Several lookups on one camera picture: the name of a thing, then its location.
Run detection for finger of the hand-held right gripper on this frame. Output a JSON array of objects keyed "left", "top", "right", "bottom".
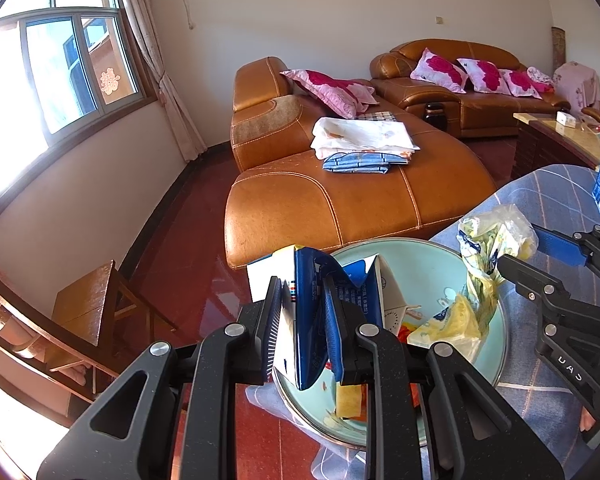
[
  {"left": 498, "top": 254, "right": 581, "bottom": 321},
  {"left": 530, "top": 212, "right": 600, "bottom": 281}
]

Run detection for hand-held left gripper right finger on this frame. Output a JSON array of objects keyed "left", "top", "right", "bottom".
[{"left": 322, "top": 275, "right": 566, "bottom": 480}]

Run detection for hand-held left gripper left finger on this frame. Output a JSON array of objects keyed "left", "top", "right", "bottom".
[{"left": 35, "top": 276, "right": 283, "bottom": 480}]

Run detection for white milk box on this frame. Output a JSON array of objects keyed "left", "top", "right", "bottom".
[{"left": 246, "top": 244, "right": 422, "bottom": 392}]

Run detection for yellow sponge piece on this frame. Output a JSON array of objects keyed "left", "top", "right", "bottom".
[{"left": 336, "top": 384, "right": 365, "bottom": 420}]

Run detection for yellow wrapper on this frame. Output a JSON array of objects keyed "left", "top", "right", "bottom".
[{"left": 409, "top": 203, "right": 539, "bottom": 361}]

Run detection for red foam net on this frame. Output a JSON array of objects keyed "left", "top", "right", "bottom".
[{"left": 396, "top": 324, "right": 425, "bottom": 345}]

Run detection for enamel basin with giraffe print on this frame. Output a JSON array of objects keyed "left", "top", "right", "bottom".
[{"left": 271, "top": 237, "right": 508, "bottom": 448}]

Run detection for blue plaid tablecloth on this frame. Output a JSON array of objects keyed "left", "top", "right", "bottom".
[{"left": 247, "top": 162, "right": 600, "bottom": 480}]

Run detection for dark wooden coffee table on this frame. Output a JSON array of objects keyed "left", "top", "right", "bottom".
[{"left": 512, "top": 111, "right": 600, "bottom": 178}]

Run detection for brown leather chaise sofa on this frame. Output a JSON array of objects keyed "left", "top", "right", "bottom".
[{"left": 224, "top": 56, "right": 498, "bottom": 271}]

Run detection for brown leather three-seat sofa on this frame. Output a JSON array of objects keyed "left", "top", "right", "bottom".
[{"left": 369, "top": 38, "right": 571, "bottom": 140}]

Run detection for pink floral cover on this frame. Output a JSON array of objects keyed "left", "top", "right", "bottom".
[{"left": 552, "top": 61, "right": 600, "bottom": 108}]

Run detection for rolled pink floral blanket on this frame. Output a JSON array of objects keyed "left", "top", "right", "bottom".
[{"left": 526, "top": 66, "right": 556, "bottom": 93}]

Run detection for blue striped folded cloth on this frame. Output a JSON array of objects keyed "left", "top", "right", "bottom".
[{"left": 322, "top": 151, "right": 413, "bottom": 175}]

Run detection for wooden stool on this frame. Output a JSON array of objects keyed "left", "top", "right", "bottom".
[{"left": 44, "top": 260, "right": 178, "bottom": 366}]

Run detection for tall brown patterned tube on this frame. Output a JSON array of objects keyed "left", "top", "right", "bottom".
[{"left": 551, "top": 26, "right": 567, "bottom": 68}]

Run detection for white folded cloth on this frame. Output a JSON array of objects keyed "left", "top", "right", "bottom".
[{"left": 311, "top": 116, "right": 421, "bottom": 160}]

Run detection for large pink floral pillow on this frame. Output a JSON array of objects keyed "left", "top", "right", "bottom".
[{"left": 280, "top": 69, "right": 378, "bottom": 120}]

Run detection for wooden chair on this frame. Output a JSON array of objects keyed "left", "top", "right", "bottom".
[{"left": 0, "top": 247, "right": 123, "bottom": 406}]

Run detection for beige curtain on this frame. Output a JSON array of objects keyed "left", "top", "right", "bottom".
[{"left": 114, "top": 0, "right": 208, "bottom": 161}]

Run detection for window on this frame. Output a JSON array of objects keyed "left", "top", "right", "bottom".
[{"left": 0, "top": 0, "right": 158, "bottom": 221}]

